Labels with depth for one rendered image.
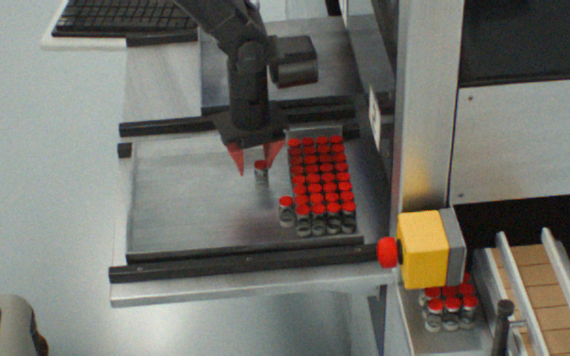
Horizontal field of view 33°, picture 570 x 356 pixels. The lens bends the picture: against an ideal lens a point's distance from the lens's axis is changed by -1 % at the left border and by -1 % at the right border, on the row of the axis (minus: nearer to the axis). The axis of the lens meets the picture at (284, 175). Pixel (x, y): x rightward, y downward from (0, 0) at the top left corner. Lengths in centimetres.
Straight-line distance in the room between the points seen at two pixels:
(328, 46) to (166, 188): 48
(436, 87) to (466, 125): 7
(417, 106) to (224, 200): 44
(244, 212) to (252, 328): 103
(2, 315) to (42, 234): 63
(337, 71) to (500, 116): 61
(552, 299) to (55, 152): 209
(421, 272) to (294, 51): 36
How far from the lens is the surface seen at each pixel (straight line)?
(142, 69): 181
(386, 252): 122
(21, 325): 223
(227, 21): 127
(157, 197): 151
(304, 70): 136
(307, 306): 252
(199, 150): 158
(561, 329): 127
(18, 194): 298
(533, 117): 122
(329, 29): 187
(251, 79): 135
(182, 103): 171
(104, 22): 208
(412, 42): 111
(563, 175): 130
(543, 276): 133
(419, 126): 119
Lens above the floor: 187
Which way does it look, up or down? 40 degrees down
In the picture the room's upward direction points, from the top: 3 degrees counter-clockwise
